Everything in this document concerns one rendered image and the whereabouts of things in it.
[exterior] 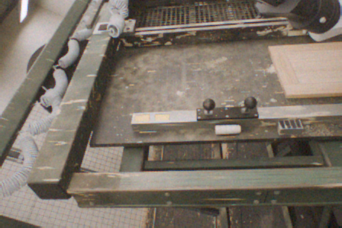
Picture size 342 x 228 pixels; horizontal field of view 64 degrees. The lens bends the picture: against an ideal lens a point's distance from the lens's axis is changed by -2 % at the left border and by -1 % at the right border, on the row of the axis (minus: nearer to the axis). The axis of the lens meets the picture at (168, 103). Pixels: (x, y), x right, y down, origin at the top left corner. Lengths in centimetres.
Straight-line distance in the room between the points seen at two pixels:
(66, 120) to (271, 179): 64
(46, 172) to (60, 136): 13
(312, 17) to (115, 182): 64
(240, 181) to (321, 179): 21
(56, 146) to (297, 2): 73
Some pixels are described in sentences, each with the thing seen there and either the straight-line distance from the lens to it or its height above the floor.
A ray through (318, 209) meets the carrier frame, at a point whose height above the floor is 70.
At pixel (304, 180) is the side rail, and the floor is 129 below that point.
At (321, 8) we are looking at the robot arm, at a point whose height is 150.
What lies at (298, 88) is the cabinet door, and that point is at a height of 119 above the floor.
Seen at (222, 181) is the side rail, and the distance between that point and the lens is 78.
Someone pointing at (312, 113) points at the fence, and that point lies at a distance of 100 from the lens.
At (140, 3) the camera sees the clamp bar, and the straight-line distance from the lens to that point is 175.
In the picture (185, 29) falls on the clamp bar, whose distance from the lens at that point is 133.
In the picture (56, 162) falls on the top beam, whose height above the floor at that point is 188.
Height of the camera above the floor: 188
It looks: 16 degrees down
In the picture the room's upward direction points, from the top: 69 degrees counter-clockwise
